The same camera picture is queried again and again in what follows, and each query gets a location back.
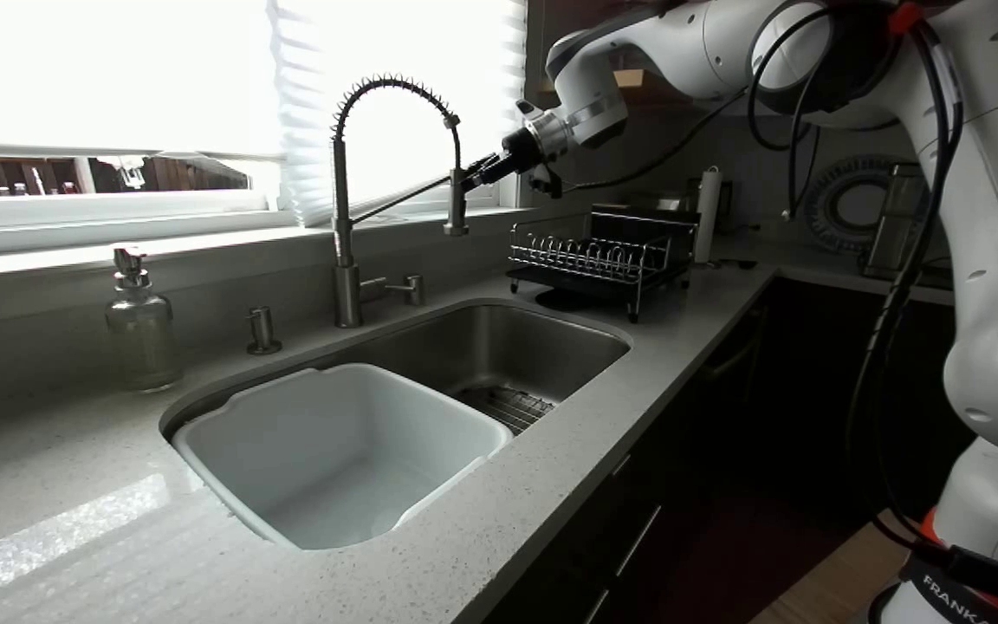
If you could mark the round ribbed grey disc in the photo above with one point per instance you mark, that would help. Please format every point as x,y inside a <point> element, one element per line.
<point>833,202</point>

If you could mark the black utensil holder box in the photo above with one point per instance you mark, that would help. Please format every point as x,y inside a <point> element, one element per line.
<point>639,222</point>

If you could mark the glass soap dispenser bottle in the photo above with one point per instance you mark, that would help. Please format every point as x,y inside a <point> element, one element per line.
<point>138,331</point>

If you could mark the white window blind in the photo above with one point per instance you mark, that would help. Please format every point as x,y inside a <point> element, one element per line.
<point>407,71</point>

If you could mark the white paper towel roll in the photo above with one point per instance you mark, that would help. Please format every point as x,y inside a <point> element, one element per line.
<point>709,211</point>

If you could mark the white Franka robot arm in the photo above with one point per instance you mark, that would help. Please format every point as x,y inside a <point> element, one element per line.
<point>685,45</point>

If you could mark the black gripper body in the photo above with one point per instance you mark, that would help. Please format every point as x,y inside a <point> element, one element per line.
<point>534,158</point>

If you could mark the white plastic wash basin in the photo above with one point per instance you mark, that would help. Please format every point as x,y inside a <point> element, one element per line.
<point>337,461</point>

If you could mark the stainless steel sink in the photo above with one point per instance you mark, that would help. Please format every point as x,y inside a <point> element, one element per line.
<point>546,342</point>

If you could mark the chrome spring pull-down tap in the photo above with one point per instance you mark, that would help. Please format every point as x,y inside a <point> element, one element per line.
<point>344,228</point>

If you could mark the small chrome sink air gap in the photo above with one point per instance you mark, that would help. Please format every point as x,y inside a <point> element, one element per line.
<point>262,334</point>

